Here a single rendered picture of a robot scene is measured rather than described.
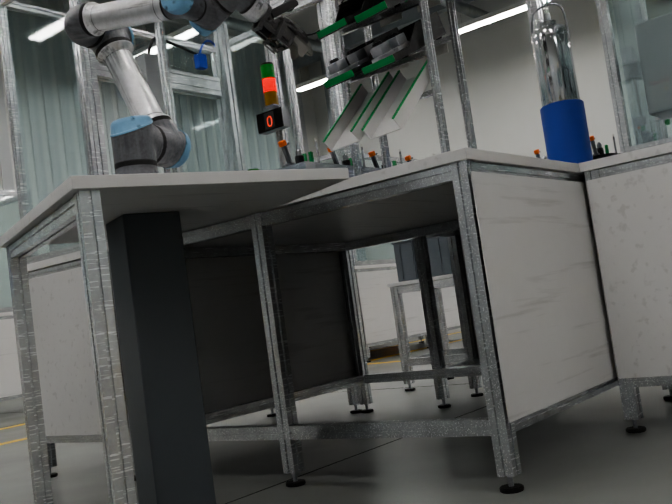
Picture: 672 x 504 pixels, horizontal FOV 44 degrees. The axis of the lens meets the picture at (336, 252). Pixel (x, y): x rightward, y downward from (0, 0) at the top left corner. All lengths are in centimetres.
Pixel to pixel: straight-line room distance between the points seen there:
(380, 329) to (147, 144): 574
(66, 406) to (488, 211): 192
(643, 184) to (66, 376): 220
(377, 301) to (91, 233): 618
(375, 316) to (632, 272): 531
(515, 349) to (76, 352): 178
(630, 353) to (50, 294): 215
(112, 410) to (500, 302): 97
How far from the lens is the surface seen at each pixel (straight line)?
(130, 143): 231
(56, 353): 341
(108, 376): 182
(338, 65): 257
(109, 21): 247
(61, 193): 191
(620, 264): 270
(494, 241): 214
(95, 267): 183
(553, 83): 310
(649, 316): 268
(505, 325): 213
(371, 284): 783
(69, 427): 340
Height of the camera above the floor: 50
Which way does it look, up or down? 4 degrees up
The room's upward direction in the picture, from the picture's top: 8 degrees counter-clockwise
